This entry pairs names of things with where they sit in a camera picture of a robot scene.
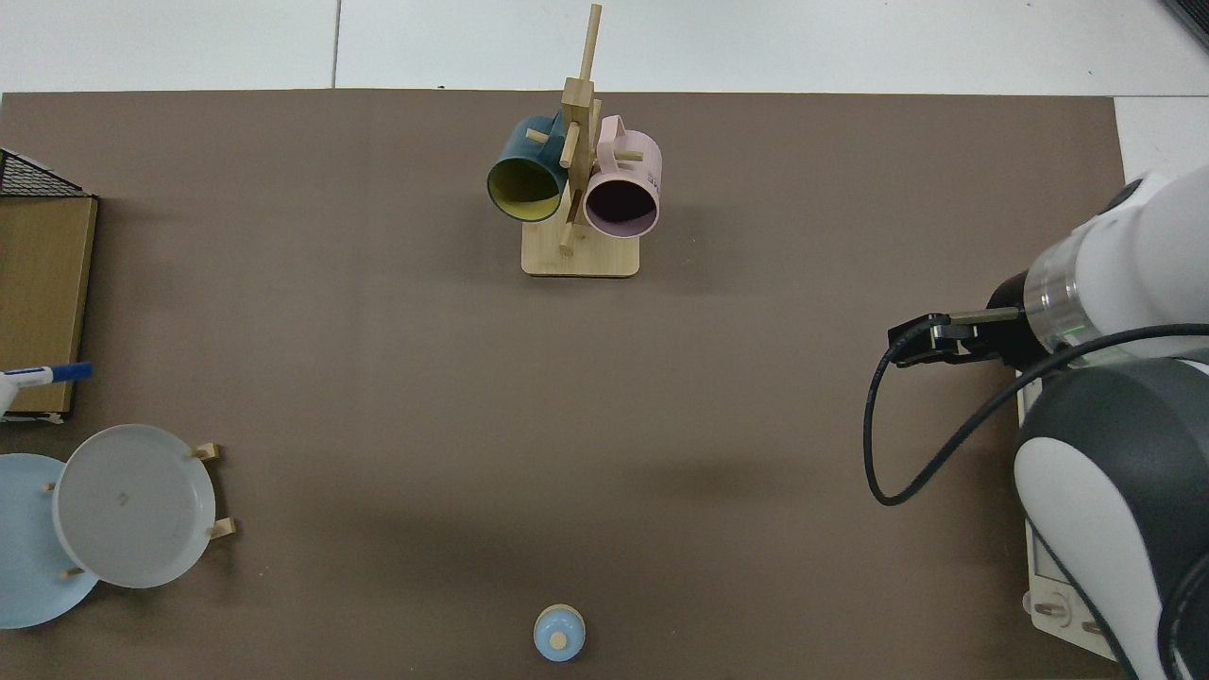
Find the white marker with blue cap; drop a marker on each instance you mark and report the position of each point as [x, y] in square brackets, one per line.
[33, 378]

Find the dark flat object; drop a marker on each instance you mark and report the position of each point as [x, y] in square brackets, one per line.
[1192, 17]

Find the pink mug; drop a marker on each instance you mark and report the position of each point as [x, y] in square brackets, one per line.
[628, 170]

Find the grey plate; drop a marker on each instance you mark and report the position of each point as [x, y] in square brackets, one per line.
[132, 505]

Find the wooden cup stand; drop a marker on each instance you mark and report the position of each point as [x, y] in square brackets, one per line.
[581, 255]

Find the light blue plate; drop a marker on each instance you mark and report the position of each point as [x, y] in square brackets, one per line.
[28, 548]

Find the dark blue mug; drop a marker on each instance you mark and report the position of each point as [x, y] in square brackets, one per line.
[524, 151]

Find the brown table cloth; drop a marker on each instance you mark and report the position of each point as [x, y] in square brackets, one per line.
[378, 378]

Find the small blue round bell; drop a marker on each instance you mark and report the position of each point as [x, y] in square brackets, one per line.
[559, 635]

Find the wooden plate rack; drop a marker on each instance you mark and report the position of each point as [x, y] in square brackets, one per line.
[210, 451]

